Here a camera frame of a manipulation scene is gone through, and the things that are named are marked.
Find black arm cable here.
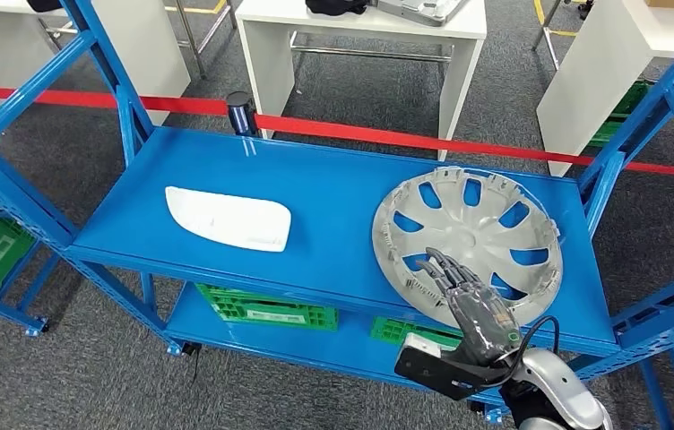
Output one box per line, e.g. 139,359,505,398
500,315,561,387

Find grey plastic wheel hubcap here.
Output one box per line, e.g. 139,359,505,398
371,167,564,329

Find grey metal tray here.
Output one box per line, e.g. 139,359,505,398
372,0,469,28

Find black barrier post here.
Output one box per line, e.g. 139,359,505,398
225,90,260,139

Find steel table frame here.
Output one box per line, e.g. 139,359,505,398
164,0,238,80
531,0,588,69

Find white plastic mirror cover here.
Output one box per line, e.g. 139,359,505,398
164,185,292,254

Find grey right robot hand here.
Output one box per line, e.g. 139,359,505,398
417,247,523,366

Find black bag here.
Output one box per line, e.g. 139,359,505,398
305,0,369,16

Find red barrier belt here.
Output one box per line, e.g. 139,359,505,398
0,84,674,179

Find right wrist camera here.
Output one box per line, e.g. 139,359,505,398
394,331,514,401

